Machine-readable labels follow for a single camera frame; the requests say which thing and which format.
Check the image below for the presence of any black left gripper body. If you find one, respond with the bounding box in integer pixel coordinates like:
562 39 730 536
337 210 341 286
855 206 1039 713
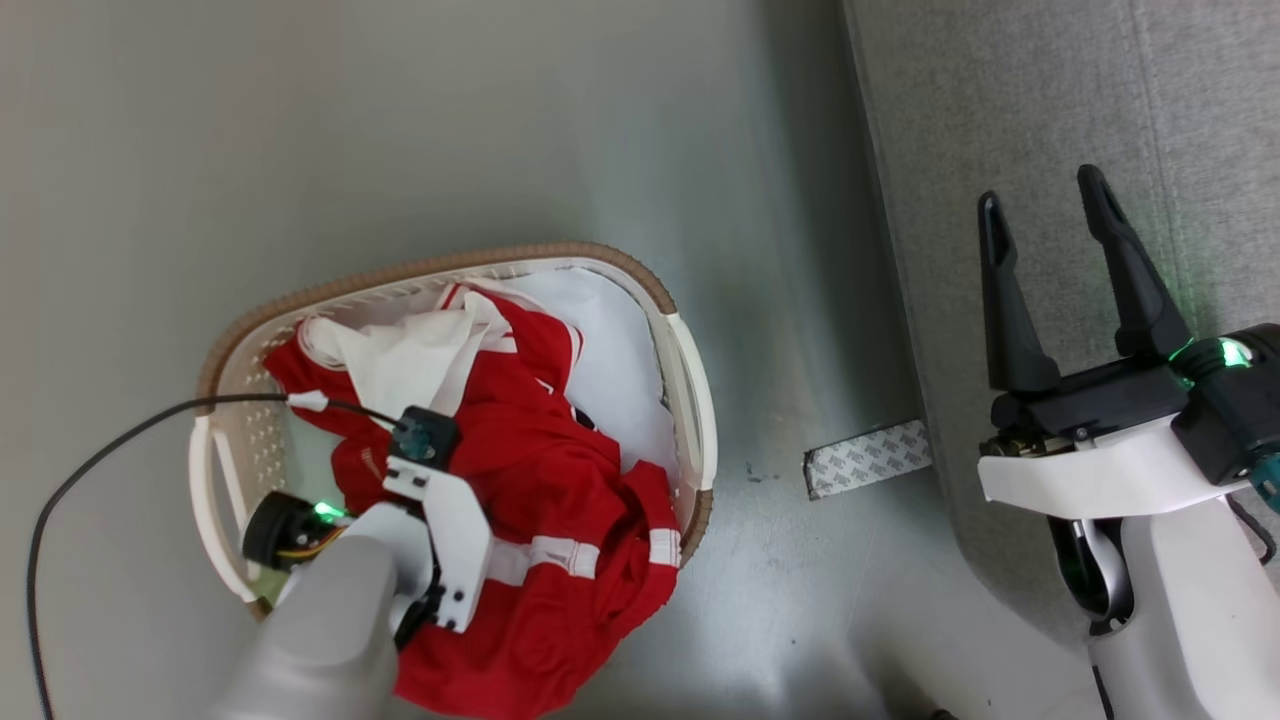
242 489 351 574

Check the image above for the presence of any grey fabric sofa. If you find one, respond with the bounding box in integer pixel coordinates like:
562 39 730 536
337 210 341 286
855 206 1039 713
843 0 1280 643

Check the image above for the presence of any white laundry basket brown rim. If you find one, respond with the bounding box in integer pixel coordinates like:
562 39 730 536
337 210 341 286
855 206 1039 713
189 240 719 618

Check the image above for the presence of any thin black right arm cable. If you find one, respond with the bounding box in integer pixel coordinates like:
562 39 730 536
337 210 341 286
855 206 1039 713
1228 494 1279 568

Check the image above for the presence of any long black cable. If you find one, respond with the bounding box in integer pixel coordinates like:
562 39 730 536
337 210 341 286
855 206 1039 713
27 391 413 720

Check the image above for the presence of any plain white garment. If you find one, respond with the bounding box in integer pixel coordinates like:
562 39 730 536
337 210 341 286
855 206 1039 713
498 265 682 483

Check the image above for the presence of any red white sports garment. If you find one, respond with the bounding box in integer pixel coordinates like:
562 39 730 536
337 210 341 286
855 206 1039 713
262 283 684 720

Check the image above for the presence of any grey patterned tape strip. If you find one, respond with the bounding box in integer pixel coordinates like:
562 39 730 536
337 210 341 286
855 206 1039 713
803 419 935 501

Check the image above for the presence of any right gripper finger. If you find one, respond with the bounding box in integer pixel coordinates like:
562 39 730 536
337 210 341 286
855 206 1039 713
977 190 1063 395
1076 164 1194 362

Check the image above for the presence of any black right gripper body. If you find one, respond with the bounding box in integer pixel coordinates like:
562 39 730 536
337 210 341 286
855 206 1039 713
980 322 1280 489

